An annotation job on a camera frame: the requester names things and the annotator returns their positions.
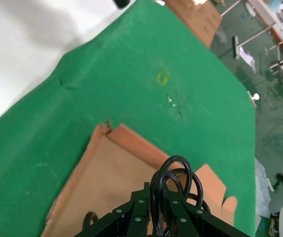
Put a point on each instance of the white rag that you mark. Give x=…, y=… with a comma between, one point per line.
x=247, y=56

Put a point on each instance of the black floor object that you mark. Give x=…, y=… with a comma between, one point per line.
x=282, y=179

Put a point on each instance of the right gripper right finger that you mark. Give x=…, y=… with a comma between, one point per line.
x=188, y=219

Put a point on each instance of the white table, orange edge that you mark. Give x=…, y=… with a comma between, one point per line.
x=269, y=14

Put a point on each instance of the shallow cardboard box, torn rim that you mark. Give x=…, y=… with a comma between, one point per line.
x=107, y=172

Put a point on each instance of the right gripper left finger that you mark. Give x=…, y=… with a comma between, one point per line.
x=131, y=217

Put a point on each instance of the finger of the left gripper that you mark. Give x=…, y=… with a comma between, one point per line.
x=121, y=3

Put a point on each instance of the clear plastic bag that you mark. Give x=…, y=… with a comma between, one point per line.
x=262, y=192

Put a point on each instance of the small white scrap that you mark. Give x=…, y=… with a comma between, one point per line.
x=170, y=100

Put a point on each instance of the floor squeegee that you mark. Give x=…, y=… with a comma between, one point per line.
x=236, y=48

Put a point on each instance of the green felt cloth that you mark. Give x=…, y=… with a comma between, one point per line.
x=107, y=74

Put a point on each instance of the brown cardboard carton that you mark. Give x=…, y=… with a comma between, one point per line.
x=200, y=22

